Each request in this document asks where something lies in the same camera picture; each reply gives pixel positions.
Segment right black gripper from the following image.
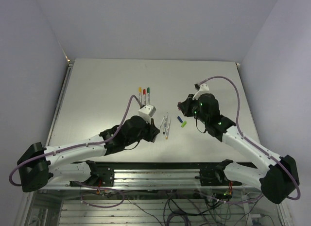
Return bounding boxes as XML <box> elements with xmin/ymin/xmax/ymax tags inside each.
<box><xmin>179</xmin><ymin>93</ymin><xmax>209</xmax><ymax>124</ymax></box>

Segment white marker pen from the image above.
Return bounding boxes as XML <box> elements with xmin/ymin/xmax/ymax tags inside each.
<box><xmin>162</xmin><ymin>112</ymin><xmax>169</xmax><ymax>134</ymax></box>

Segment red marker pen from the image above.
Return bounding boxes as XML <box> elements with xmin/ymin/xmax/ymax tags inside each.
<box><xmin>143</xmin><ymin>94</ymin><xmax>147</xmax><ymax>105</ymax></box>

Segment yellow marker pen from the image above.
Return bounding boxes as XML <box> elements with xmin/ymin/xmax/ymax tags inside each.
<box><xmin>138</xmin><ymin>87</ymin><xmax>142</xmax><ymax>102</ymax></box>

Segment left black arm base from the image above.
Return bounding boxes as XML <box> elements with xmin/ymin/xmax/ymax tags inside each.
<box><xmin>69</xmin><ymin>160</ymin><xmax>115</xmax><ymax>187</ymax></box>

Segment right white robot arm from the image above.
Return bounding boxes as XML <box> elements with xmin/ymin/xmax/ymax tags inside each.
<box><xmin>177</xmin><ymin>93</ymin><xmax>299</xmax><ymax>204</ymax></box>

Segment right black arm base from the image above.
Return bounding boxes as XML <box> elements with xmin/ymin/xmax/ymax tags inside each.
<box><xmin>194</xmin><ymin>159</ymin><xmax>233</xmax><ymax>186</ymax></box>

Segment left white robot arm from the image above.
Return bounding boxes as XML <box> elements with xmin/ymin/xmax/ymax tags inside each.
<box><xmin>16</xmin><ymin>116</ymin><xmax>160</xmax><ymax>192</ymax></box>

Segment orange marker pen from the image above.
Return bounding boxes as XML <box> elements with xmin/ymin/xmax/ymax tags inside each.
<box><xmin>165</xmin><ymin>118</ymin><xmax>171</xmax><ymax>139</ymax></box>

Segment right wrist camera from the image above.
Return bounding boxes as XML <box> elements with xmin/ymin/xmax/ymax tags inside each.
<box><xmin>192</xmin><ymin>83</ymin><xmax>209</xmax><ymax>100</ymax></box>

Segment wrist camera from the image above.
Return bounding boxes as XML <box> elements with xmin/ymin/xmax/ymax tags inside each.
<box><xmin>138</xmin><ymin>104</ymin><xmax>156</xmax><ymax>123</ymax></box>
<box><xmin>192</xmin><ymin>83</ymin><xmax>209</xmax><ymax>100</ymax></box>

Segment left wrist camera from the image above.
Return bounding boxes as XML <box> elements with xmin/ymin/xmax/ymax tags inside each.
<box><xmin>138</xmin><ymin>104</ymin><xmax>156</xmax><ymax>123</ymax></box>

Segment aluminium frame rail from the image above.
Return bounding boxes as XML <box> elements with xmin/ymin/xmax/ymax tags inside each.
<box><xmin>35</xmin><ymin>166</ymin><xmax>263</xmax><ymax>191</ymax></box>

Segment aluminium table edge rail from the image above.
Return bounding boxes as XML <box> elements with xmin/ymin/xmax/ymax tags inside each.
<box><xmin>45</xmin><ymin>60</ymin><xmax>75</xmax><ymax>146</ymax></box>

